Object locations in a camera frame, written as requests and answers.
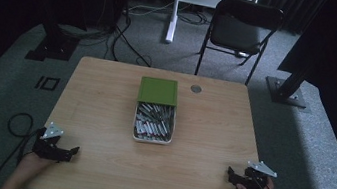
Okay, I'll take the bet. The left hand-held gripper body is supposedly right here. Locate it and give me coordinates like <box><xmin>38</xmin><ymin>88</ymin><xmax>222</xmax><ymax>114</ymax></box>
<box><xmin>31</xmin><ymin>119</ymin><xmax>69</xmax><ymax>163</ymax></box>

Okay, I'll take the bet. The round grey table grommet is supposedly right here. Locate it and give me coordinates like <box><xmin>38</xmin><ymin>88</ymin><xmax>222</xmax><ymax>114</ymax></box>
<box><xmin>189</xmin><ymin>84</ymin><xmax>203</xmax><ymax>95</ymax></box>

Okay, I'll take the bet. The white desk frame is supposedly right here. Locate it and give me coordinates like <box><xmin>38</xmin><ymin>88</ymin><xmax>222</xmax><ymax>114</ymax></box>
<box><xmin>163</xmin><ymin>0</ymin><xmax>263</xmax><ymax>57</ymax></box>

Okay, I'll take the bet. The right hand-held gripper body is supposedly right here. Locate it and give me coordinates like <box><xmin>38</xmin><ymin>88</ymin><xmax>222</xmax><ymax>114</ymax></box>
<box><xmin>236</xmin><ymin>157</ymin><xmax>281</xmax><ymax>189</ymax></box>

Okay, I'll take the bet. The black metal stand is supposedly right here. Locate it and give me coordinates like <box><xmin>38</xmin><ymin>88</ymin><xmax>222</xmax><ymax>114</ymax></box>
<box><xmin>9</xmin><ymin>0</ymin><xmax>87</xmax><ymax>67</ymax></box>
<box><xmin>261</xmin><ymin>0</ymin><xmax>328</xmax><ymax>114</ymax></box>

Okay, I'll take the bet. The black folding chair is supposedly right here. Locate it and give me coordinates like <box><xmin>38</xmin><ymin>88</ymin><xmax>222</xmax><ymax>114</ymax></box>
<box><xmin>193</xmin><ymin>0</ymin><xmax>287</xmax><ymax>91</ymax></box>

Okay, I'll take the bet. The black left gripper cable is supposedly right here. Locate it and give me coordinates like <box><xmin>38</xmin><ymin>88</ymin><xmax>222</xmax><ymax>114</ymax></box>
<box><xmin>0</xmin><ymin>109</ymin><xmax>48</xmax><ymax>189</ymax></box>

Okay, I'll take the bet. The white floor cable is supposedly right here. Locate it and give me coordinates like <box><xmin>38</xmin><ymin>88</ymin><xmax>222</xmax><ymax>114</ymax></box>
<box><xmin>127</xmin><ymin>0</ymin><xmax>175</xmax><ymax>22</ymax></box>

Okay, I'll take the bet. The pile of small metal parts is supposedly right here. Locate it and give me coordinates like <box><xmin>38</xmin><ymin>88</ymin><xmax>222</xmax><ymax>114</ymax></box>
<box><xmin>133</xmin><ymin>101</ymin><xmax>177</xmax><ymax>143</ymax></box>

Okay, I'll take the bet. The black floor cable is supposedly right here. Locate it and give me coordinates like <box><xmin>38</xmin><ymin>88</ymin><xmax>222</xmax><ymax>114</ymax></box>
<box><xmin>103</xmin><ymin>14</ymin><xmax>159</xmax><ymax>69</ymax></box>

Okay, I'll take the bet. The green box lid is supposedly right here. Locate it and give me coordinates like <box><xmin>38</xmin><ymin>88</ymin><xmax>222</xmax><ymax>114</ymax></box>
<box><xmin>136</xmin><ymin>74</ymin><xmax>182</xmax><ymax>109</ymax></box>

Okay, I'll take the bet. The white plastic box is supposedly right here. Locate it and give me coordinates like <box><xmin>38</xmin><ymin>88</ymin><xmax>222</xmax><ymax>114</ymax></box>
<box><xmin>129</xmin><ymin>99</ymin><xmax>179</xmax><ymax>148</ymax></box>

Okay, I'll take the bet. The person's left hand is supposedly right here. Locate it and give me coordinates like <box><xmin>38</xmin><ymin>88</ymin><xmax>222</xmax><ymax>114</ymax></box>
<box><xmin>12</xmin><ymin>149</ymin><xmax>59</xmax><ymax>189</ymax></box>

